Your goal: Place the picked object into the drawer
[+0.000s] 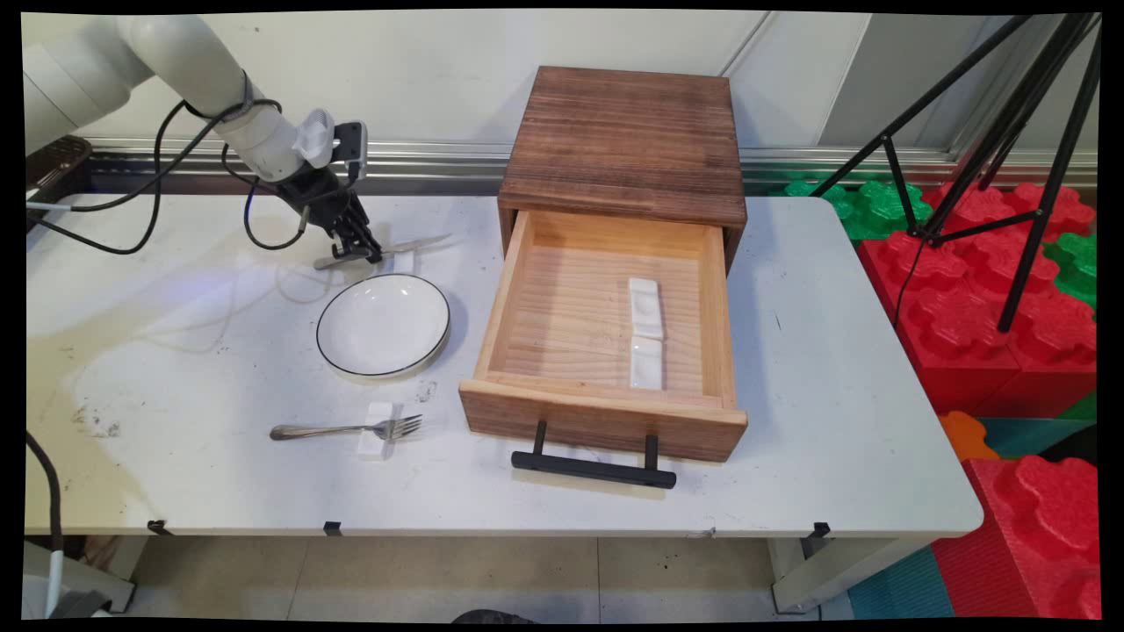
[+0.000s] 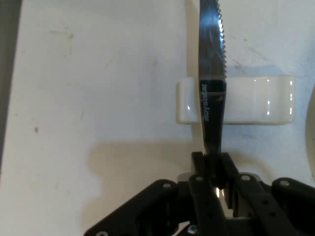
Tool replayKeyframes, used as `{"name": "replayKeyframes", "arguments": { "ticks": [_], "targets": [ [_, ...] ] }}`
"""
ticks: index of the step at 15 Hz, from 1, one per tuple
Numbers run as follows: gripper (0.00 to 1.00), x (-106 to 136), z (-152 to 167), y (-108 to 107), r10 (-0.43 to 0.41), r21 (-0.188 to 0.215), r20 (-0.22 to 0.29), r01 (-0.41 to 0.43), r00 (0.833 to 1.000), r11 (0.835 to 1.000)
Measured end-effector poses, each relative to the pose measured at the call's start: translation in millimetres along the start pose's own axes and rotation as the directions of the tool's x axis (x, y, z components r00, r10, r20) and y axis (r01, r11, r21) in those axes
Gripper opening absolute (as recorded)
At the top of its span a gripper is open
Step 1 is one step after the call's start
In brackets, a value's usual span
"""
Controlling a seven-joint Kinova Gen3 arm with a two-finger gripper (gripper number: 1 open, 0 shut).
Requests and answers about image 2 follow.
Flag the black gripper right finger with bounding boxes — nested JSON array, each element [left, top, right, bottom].
[[220, 152, 315, 236]]

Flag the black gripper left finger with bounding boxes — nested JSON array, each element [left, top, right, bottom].
[[83, 151, 231, 236]]

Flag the serrated steel table knife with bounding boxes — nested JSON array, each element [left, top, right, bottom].
[[196, 0, 237, 219]]

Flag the white plate with black rim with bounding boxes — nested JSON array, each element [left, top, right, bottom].
[[304, 86, 315, 159]]

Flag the white ceramic cutlery rest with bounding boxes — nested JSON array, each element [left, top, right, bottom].
[[176, 75, 295, 126]]

